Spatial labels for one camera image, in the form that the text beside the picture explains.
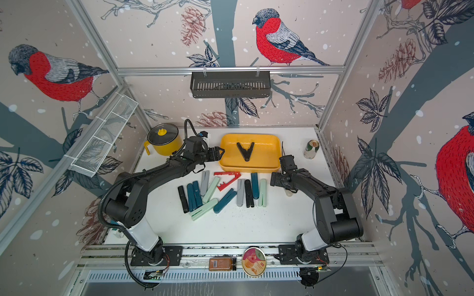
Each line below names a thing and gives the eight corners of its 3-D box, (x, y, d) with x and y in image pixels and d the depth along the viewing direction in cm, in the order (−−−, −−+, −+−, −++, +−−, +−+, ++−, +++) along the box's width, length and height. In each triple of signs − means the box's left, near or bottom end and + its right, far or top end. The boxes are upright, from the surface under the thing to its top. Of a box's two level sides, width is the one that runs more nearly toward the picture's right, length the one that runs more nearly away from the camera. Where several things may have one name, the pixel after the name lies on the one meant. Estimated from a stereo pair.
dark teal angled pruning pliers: (211, 209, 88) (210, 208, 87) (232, 189, 95) (231, 187, 93) (216, 214, 87) (215, 213, 85) (237, 193, 93) (237, 192, 92)
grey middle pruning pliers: (236, 206, 89) (236, 205, 87) (237, 180, 98) (237, 179, 96) (244, 206, 89) (244, 205, 87) (244, 180, 98) (244, 179, 96)
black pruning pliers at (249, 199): (246, 207, 89) (246, 205, 86) (244, 182, 97) (244, 180, 95) (253, 207, 89) (254, 204, 86) (250, 182, 97) (250, 179, 95)
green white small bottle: (305, 159, 106) (310, 148, 98) (302, 150, 110) (307, 139, 101) (315, 159, 106) (321, 148, 98) (312, 150, 110) (318, 139, 101)
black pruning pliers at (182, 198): (184, 213, 86) (182, 212, 85) (178, 188, 95) (176, 186, 93) (189, 211, 87) (188, 209, 85) (183, 186, 95) (182, 184, 94)
